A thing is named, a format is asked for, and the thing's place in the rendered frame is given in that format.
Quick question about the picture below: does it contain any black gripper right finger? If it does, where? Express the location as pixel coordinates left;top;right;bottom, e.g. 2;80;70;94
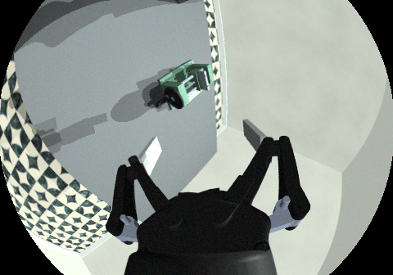
207;119;310;233

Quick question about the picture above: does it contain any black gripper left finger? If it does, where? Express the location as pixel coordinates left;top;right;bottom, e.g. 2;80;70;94
106;137;186;245

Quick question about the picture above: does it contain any green bench vise with handwheel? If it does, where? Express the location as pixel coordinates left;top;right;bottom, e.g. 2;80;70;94
156;60;214;110

